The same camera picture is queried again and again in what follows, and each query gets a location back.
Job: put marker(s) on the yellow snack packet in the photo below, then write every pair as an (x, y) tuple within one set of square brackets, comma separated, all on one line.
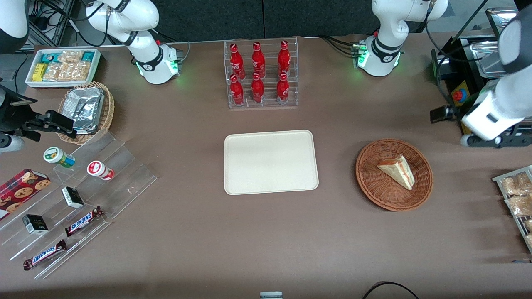
[(39, 72)]

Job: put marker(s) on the cream rectangular plastic tray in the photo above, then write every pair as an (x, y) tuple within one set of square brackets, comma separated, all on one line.
[(270, 162)]

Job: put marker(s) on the silver foil packet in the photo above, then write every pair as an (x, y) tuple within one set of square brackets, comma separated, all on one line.
[(85, 104), (88, 126)]

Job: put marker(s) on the red emergency stop button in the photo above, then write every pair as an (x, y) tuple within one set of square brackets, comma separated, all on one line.
[(459, 95)]

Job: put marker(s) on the clear acrylic bottle rack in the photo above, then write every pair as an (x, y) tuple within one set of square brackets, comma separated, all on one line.
[(269, 104)]

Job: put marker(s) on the clear bag of crackers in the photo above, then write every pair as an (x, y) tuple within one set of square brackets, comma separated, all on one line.
[(54, 72), (70, 57), (77, 71)]

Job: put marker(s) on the teal snack packet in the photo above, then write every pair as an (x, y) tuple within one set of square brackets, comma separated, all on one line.
[(52, 57), (88, 56)]

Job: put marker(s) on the red cola bottle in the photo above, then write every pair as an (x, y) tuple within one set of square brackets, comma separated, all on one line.
[(258, 60), (257, 90), (284, 58), (283, 89), (237, 62), (237, 92)]

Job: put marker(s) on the triangular wrapped sandwich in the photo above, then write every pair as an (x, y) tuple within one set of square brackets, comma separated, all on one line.
[(397, 170)]

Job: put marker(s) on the light wicker basket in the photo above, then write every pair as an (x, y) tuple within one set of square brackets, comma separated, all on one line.
[(107, 112)]

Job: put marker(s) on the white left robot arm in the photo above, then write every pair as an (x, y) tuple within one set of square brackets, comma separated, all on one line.
[(505, 97)]

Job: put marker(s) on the Snickers chocolate bar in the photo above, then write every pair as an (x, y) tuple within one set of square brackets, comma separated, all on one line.
[(45, 255), (83, 221)]

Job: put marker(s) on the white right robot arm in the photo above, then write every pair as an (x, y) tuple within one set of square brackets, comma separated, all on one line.
[(143, 39)]

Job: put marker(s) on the black metal appliance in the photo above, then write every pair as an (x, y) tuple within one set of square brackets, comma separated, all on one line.
[(447, 70)]

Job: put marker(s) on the red lid yogurt cup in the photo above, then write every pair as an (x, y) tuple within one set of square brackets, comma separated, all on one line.
[(99, 170)]

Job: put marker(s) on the white rectangular snack bin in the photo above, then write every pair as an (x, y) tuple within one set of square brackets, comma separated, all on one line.
[(96, 66)]

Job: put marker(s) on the green lid yogurt cup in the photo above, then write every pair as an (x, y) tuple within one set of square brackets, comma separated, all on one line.
[(56, 156)]

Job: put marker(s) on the aluminium frame profile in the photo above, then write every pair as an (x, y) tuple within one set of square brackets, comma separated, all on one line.
[(58, 20)]

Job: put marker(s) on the red plaid cookie box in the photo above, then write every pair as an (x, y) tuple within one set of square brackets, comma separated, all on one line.
[(20, 191)]

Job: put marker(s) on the small grey white device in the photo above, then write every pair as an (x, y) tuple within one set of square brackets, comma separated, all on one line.
[(271, 295)]

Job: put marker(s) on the clear acrylic stepped stand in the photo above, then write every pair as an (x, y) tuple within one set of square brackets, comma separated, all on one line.
[(124, 174)]

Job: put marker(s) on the small black carton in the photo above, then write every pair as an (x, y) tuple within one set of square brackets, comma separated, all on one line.
[(72, 197), (35, 224)]

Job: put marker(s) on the grey metal snack tray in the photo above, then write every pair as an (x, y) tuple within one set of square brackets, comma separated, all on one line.
[(498, 179)]

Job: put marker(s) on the clear bag of nuts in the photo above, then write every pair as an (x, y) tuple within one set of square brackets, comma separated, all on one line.
[(519, 205), (528, 225), (515, 185)]

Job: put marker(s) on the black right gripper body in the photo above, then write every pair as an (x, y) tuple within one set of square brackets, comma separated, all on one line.
[(12, 117)]

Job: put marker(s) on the round dark wicker basket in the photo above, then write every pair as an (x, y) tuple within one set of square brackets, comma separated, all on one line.
[(374, 187)]

